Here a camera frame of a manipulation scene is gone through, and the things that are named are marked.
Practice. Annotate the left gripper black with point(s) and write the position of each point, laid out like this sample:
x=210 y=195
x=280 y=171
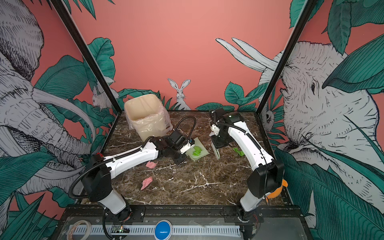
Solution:
x=179 y=161

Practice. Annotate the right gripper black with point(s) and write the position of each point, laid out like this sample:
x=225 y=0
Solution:
x=218 y=145

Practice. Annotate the light green dustpan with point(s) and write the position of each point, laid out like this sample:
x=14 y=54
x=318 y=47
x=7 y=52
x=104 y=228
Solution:
x=203 y=153

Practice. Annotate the light green hand brush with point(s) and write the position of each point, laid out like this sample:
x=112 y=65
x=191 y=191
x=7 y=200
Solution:
x=215 y=150

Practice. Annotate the cream trash bin with bag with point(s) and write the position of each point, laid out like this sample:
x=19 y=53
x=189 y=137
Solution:
x=147 y=115

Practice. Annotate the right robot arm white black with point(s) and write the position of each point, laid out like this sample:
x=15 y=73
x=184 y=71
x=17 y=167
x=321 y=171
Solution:
x=266 y=180

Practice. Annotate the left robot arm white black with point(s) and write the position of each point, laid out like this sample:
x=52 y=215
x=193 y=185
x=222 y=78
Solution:
x=95 y=183

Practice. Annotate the pink paper scrap upper left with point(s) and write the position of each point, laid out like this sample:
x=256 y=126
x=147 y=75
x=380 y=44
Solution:
x=151 y=165

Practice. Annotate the pink paper scrap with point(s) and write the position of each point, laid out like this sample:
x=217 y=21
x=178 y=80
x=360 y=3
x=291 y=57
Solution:
x=151 y=165
x=146 y=182

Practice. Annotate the green paper scrap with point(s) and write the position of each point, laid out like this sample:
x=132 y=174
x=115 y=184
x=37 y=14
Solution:
x=239 y=152
x=197 y=151

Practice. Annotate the green paper scrap far right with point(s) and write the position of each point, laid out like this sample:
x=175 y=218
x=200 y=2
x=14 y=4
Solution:
x=239 y=152

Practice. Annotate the pink paper scrap lower left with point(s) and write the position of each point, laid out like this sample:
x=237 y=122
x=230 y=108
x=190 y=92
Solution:
x=146 y=182

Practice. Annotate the blue round button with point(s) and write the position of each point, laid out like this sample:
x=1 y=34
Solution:
x=163 y=230

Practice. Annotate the orange plush toy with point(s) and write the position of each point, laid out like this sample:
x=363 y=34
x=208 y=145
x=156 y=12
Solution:
x=278 y=191

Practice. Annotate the white slotted cable duct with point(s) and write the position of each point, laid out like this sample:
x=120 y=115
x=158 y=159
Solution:
x=150 y=230

